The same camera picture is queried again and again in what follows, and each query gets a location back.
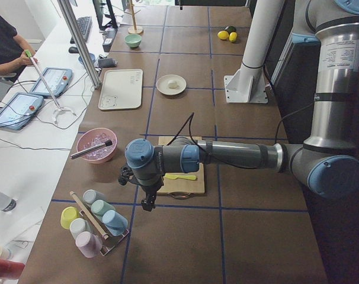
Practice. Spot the black computer mouse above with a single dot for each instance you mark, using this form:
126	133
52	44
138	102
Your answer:
73	50

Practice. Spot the white wire rack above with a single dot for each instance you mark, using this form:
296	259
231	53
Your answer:
109	242

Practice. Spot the bamboo cutting board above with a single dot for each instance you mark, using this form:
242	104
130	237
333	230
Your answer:
196	187

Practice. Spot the far teach pendant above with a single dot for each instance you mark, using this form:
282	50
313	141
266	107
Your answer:
58	79

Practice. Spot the yellow cup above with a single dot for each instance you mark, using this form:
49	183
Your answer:
67	216

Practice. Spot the black box white label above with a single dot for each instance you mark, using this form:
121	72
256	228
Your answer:
108	39

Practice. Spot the grey folded cloth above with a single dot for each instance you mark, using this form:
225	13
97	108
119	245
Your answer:
106	63

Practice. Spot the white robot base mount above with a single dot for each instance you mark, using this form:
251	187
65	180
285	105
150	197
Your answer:
247	85

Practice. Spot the grey cup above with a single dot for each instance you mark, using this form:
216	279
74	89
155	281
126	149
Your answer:
91	195

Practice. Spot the pink cup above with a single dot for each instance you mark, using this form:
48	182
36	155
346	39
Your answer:
89	244

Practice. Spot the white bear-print tray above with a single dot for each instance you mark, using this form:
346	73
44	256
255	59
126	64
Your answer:
121	89

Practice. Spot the pink bowl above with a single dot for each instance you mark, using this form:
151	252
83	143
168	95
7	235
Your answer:
101	141

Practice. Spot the green cup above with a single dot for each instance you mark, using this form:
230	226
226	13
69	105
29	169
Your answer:
100	207

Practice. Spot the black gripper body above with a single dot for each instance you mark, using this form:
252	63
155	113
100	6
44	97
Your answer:
150	187

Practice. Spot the green lime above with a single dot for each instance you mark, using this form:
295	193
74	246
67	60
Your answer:
230	29

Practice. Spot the person in black shirt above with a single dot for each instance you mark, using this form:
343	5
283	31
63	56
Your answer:
13	58

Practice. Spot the yellow lemon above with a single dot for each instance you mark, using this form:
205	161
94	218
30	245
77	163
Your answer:
233	36
223	35

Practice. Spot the steel muddler black tip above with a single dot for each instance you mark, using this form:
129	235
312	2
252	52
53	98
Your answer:
90	149

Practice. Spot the green bowl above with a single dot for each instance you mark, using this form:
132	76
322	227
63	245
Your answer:
133	40

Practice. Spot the red cylinder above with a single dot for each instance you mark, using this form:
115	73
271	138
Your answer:
11	270

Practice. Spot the wooden mug tree stand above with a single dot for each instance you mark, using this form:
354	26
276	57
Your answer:
134	29

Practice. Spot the metal cutting board handle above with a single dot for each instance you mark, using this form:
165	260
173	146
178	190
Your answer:
180	195

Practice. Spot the light blue cup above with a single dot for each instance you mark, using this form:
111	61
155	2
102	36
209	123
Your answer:
115	222

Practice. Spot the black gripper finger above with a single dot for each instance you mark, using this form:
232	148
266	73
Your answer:
148	203

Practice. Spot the black monitor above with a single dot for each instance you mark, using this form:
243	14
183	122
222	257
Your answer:
104	9

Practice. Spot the reacher grabber stick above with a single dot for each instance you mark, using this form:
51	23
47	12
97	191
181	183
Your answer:
59	108

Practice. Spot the aluminium frame post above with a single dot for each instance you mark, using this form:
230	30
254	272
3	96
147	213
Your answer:
70	20

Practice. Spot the teach pendant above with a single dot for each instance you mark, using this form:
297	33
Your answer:
58	79
19	110

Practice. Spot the near teach pendant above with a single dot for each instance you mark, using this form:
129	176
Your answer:
19	110

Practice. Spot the black keyboard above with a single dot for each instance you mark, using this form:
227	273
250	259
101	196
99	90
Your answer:
84	25

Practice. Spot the cream round plate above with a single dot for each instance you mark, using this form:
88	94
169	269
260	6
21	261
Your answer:
161	85

